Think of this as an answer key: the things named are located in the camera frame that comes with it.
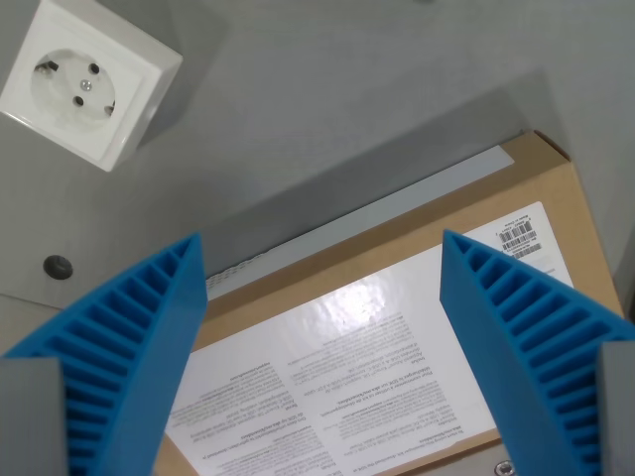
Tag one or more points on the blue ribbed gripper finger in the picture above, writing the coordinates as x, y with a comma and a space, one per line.
486, 317
149, 337

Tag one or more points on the white printed label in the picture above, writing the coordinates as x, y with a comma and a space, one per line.
347, 372

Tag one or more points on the silver table screw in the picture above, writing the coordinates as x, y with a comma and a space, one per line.
505, 469

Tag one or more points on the brown cardboard box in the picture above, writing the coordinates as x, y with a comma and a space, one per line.
570, 183

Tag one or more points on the white wall socket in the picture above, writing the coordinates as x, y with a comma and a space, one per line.
54, 114

